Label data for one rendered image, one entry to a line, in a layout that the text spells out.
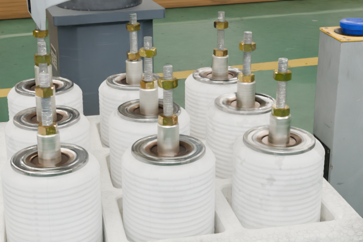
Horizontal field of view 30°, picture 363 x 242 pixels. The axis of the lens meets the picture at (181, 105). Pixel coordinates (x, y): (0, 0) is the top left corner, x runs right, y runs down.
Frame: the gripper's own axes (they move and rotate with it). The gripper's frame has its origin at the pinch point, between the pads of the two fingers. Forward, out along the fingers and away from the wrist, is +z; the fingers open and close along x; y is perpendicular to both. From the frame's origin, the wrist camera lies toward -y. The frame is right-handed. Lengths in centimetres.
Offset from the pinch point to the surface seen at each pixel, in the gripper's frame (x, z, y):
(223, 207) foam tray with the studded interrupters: -25.4, 16.5, 15.7
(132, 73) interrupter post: -2.3, 7.9, 11.9
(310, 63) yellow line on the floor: 77, 34, 83
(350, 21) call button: -9.3, 1.5, 39.7
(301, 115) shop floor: 40, 34, 61
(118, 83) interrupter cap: -2.5, 9.1, 9.9
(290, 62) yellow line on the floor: 79, 34, 78
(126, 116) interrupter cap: -14.9, 9.0, 7.9
